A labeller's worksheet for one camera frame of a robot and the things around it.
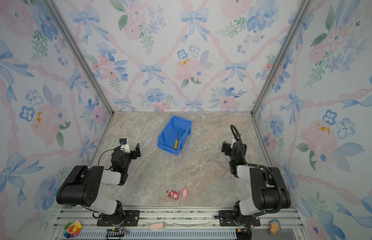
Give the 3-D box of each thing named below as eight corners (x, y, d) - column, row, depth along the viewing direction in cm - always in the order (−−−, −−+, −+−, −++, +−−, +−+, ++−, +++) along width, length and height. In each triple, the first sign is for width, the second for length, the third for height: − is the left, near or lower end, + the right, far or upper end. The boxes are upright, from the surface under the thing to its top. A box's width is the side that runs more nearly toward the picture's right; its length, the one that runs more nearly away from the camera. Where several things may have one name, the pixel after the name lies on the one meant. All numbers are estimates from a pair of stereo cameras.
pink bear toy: (167, 200, 81) (166, 198, 79) (168, 192, 84) (167, 190, 81) (178, 200, 81) (178, 198, 79) (178, 192, 84) (178, 190, 81)
